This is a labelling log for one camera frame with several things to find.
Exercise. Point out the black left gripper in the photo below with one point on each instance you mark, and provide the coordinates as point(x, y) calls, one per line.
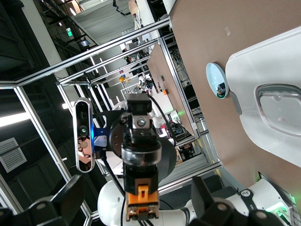
point(117, 134)

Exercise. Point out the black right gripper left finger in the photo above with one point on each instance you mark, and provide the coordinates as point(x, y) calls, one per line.
point(47, 212)

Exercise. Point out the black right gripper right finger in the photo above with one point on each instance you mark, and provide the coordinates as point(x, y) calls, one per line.
point(218, 214)

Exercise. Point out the orange push button switch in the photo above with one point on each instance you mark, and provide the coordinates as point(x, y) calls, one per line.
point(142, 197)

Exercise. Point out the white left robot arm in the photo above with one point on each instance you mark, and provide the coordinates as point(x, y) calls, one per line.
point(110, 200)

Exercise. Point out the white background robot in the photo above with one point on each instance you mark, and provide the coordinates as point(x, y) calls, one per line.
point(142, 81)

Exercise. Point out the yellow helmet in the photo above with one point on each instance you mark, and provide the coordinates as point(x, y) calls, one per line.
point(122, 79)

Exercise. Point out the white vent grille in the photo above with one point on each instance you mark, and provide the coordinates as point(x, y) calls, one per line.
point(11, 155)

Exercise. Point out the brown neighbouring table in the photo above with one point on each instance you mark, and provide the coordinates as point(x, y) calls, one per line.
point(164, 70)

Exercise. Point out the light blue round plate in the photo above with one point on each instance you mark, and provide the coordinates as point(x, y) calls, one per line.
point(212, 75)

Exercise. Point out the grey curtain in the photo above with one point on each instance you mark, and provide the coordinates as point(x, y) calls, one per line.
point(105, 21)

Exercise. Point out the green exit sign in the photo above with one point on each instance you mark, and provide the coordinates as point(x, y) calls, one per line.
point(69, 32)

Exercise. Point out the cardboard box on shelf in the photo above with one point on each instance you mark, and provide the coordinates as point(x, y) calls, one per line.
point(133, 5)

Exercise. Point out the blue camera mount bracket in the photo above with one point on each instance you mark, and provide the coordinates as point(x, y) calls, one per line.
point(100, 137)

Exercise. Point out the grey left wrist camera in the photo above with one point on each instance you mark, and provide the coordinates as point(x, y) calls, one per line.
point(83, 146)

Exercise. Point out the aluminium cell frame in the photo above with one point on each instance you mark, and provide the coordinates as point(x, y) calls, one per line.
point(105, 47)

